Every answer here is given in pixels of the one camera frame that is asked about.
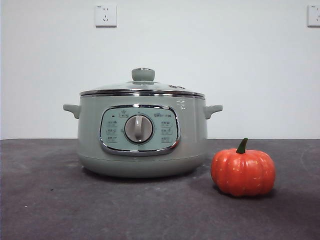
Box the glass lid with green knob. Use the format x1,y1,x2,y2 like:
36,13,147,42
79,67,205,97

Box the orange toy pumpkin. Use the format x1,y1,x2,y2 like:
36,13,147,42
210,137,277,198

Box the pale green electric pot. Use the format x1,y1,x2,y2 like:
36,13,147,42
62,94,224,179

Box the white wall socket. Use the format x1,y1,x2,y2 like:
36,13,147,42
94,4,118,28
307,4,320,28

